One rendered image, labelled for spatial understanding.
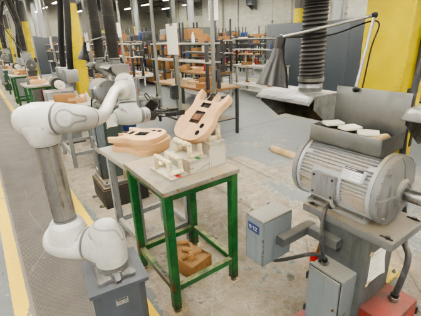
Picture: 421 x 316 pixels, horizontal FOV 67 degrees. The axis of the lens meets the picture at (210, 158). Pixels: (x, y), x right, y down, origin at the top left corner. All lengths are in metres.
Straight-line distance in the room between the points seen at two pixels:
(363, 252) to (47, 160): 1.29
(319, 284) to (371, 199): 0.41
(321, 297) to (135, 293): 0.86
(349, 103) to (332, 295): 0.73
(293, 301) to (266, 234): 1.33
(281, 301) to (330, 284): 1.22
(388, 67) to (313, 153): 1.02
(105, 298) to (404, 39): 2.04
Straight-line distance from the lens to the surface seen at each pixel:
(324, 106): 1.41
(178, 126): 2.24
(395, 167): 1.19
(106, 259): 1.62
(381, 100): 1.30
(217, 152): 2.16
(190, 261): 2.63
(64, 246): 1.67
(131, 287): 1.68
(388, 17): 2.19
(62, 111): 1.35
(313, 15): 1.41
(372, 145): 1.17
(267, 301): 2.51
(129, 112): 1.87
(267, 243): 1.28
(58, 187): 1.56
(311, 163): 1.28
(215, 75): 4.64
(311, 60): 1.41
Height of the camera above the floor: 1.77
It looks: 21 degrees down
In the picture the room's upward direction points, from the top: 2 degrees counter-clockwise
